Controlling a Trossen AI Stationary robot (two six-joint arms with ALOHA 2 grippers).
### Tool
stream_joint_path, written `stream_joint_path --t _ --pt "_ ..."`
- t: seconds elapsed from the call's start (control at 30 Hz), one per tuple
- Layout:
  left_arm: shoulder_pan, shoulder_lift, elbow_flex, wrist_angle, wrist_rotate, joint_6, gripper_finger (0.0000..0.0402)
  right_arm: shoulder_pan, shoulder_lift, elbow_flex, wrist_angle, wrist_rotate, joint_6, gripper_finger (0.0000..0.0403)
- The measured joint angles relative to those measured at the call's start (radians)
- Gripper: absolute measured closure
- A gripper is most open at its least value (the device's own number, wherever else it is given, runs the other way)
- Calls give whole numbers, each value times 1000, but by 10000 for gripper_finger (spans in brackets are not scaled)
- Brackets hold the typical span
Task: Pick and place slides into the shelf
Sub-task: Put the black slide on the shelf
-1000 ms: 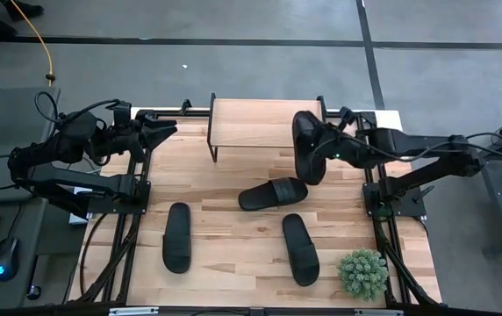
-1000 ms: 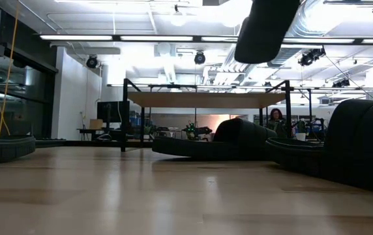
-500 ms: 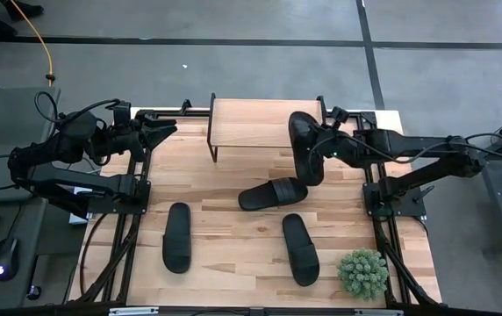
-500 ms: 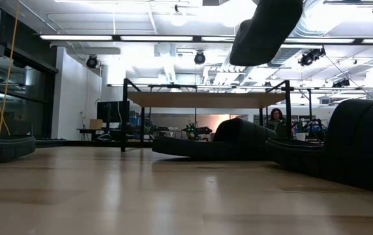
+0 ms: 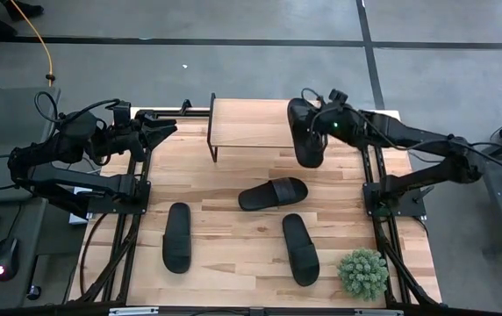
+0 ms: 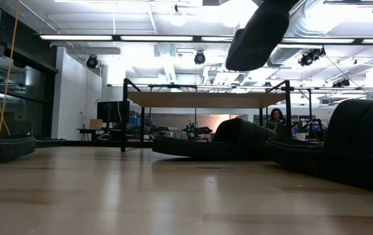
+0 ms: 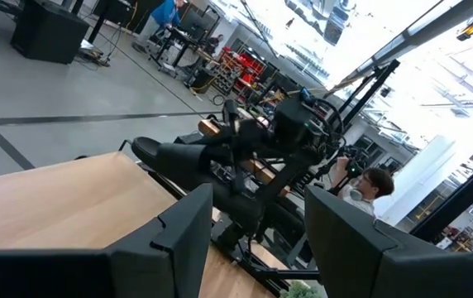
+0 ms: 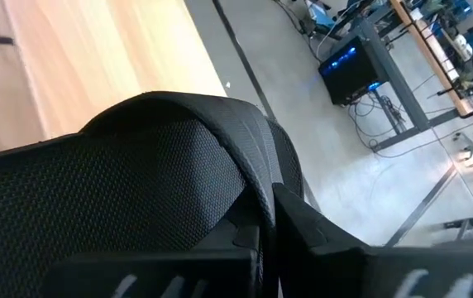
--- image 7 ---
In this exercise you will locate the black cabinet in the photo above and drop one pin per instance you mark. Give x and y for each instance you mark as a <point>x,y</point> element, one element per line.
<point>48,29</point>

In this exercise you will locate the black rubber slide sandal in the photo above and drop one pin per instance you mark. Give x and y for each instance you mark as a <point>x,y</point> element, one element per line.
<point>174,165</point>

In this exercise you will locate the black work table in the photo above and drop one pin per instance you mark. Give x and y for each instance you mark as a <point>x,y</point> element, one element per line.
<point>178,37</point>

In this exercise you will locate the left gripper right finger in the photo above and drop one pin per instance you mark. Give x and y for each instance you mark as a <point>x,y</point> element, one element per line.
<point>364,260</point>

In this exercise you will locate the large green artificial plant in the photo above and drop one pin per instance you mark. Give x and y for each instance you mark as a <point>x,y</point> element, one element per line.
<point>300,290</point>

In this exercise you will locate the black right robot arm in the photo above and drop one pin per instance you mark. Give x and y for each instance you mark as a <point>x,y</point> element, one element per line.
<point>296,124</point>

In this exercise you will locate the red storage rack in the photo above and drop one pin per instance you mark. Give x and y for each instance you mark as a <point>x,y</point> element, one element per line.
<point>247,70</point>

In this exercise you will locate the black aluminium frame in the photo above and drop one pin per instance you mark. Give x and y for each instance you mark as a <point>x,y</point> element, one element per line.
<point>460,194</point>

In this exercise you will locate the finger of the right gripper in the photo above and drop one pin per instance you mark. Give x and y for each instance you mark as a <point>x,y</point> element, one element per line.
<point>224,138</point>
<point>226,162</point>

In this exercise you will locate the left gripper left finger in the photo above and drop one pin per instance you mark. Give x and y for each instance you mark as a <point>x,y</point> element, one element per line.
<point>170,256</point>

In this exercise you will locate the person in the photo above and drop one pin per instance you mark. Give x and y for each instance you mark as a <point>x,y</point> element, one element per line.
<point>369,190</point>
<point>164,14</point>
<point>216,43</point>

